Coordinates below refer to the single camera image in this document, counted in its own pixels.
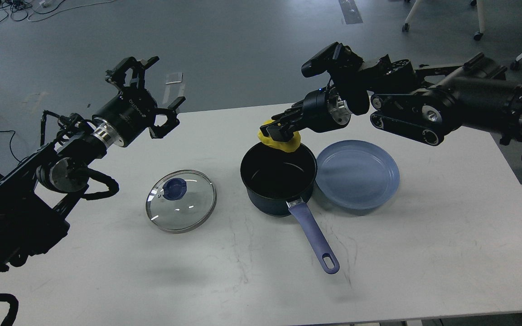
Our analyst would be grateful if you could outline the white chair legs with casters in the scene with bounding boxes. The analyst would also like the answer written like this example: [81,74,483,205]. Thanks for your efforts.
[401,0,486,41]

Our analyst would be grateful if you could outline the dark blue saucepan purple handle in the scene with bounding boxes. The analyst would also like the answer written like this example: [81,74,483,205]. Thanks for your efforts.
[240,143,340,274]

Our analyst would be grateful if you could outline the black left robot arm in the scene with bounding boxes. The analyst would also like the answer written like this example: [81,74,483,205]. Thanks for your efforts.
[0,56,185,326]

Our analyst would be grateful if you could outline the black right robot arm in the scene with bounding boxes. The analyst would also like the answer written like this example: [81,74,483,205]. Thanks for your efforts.
[260,42,522,149]

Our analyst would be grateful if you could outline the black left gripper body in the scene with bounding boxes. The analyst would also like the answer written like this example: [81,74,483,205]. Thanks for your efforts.
[92,88,157,147]

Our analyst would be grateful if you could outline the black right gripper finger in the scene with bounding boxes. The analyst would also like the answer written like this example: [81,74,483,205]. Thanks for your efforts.
[259,120,301,144]
[272,102,309,127]

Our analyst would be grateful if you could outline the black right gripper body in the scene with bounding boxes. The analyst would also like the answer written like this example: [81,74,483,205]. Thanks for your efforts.
[295,87,352,133]

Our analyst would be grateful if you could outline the blue plate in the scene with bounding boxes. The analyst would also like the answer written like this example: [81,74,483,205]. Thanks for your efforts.
[316,140,400,211]

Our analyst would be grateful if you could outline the grey floor tape strip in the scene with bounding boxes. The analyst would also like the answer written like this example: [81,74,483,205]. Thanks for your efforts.
[338,0,364,25]

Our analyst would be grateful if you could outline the tangled floor cables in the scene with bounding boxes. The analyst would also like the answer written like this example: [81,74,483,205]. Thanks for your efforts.
[0,0,119,29]

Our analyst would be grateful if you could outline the white floor tape piece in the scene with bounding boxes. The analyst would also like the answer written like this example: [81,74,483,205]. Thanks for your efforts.
[162,72,186,105]

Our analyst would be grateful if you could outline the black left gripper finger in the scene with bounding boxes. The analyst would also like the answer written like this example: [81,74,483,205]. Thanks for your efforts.
[105,56,160,91]
[149,96,186,139]

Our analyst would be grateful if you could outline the glass pot lid blue knob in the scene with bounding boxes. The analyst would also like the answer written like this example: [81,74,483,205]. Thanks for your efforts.
[145,170,217,234]

